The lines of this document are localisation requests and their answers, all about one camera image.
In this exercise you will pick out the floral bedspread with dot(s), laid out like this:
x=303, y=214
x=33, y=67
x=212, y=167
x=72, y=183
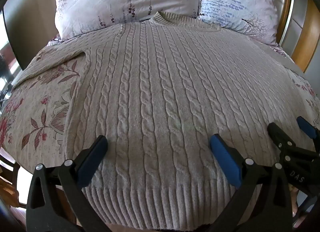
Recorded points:
x=37, y=112

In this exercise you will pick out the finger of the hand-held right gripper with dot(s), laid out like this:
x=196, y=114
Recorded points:
x=276, y=133
x=306, y=125

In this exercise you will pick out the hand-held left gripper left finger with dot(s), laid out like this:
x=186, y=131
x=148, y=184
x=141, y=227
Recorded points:
x=91, y=162

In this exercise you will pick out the wooden chair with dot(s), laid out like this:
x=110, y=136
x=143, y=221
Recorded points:
x=10, y=192

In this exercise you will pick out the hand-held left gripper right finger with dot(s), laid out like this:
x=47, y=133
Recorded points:
x=225, y=159

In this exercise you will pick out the wooden headboard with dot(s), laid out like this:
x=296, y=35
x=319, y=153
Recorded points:
x=307, y=34

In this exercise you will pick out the blue lavender print pillow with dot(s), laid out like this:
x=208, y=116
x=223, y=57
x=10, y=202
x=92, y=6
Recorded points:
x=237, y=5

